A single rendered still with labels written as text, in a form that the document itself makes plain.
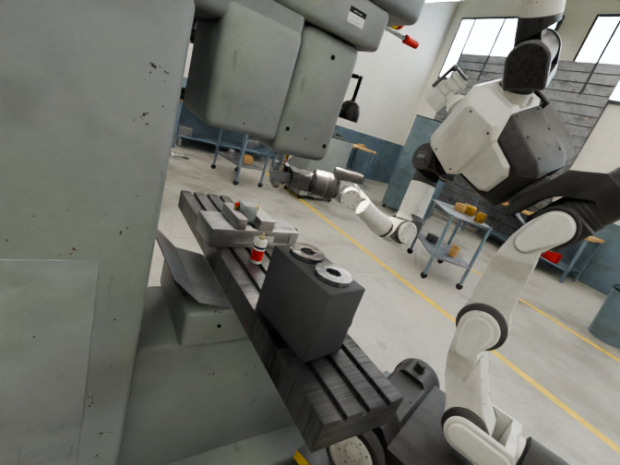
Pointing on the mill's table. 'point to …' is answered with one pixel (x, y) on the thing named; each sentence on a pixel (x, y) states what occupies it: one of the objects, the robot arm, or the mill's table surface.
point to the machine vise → (240, 230)
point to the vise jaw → (264, 221)
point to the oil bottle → (258, 249)
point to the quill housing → (314, 95)
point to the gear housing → (344, 20)
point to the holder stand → (308, 300)
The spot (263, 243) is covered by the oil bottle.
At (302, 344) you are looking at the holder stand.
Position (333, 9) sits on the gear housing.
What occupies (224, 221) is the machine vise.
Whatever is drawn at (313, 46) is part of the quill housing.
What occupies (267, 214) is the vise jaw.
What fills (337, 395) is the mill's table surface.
